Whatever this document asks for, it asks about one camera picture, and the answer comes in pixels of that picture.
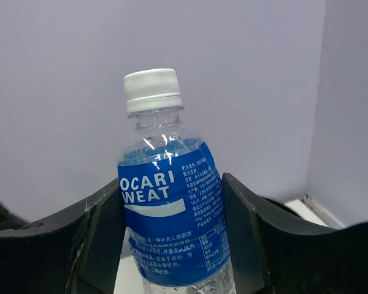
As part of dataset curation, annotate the blue label Pocari Sweat bottle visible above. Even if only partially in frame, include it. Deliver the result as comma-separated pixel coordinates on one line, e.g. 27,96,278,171
117,69,236,293

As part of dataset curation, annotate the aluminium table edge rail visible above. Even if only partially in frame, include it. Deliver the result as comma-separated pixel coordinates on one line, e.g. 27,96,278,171
284,195,345,230

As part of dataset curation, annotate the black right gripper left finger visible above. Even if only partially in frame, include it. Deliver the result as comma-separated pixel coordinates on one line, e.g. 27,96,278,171
0,180,125,293

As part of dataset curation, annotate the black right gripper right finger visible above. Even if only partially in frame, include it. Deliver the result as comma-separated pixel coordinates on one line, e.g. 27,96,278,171
222,173,368,293

